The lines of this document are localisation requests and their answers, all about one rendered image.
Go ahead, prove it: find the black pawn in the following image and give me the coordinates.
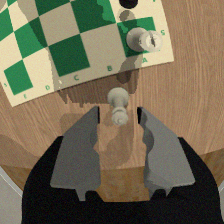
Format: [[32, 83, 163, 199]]
[[119, 0, 138, 9]]

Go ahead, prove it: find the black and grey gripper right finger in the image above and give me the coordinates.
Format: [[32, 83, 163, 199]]
[[137, 106, 224, 224]]

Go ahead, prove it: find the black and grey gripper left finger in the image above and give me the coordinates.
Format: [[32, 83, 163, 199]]
[[21, 105, 101, 224]]

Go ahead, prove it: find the green and cream chessboard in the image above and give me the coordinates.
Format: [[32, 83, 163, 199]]
[[0, 0, 174, 107]]

